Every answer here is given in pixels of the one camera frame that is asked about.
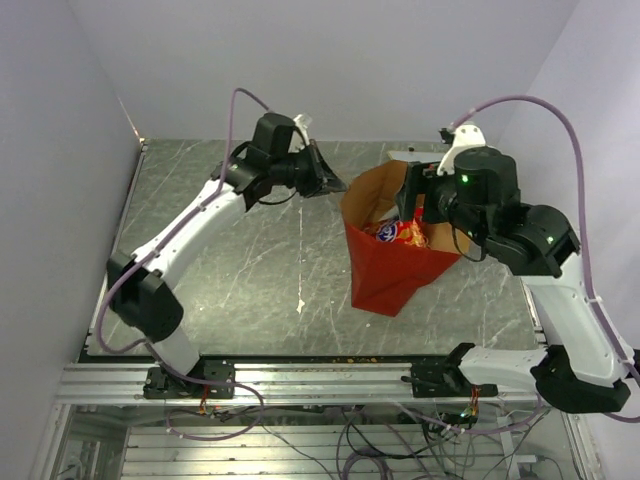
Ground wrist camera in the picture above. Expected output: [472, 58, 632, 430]
[289, 113, 312, 153]
[437, 123, 486, 176]

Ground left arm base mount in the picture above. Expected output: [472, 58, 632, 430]
[143, 359, 235, 400]

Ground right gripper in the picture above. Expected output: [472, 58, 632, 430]
[395, 160, 490, 247]

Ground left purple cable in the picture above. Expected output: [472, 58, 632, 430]
[95, 87, 274, 357]

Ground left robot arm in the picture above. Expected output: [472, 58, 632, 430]
[99, 112, 346, 397]

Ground aluminium frame rail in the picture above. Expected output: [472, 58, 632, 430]
[54, 360, 581, 406]

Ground small whiteboard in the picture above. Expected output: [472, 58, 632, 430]
[387, 150, 445, 163]

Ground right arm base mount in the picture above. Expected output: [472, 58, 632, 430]
[400, 342, 498, 398]

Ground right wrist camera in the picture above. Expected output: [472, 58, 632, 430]
[437, 123, 486, 176]

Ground red paper bag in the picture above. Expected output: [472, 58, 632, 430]
[340, 160, 471, 317]

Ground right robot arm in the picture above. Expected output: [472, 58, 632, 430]
[395, 147, 633, 415]

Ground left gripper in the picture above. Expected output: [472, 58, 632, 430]
[270, 139, 347, 198]

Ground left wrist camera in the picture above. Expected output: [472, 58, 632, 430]
[289, 113, 312, 153]

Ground red candy snack bag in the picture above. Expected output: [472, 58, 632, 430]
[363, 217, 428, 248]

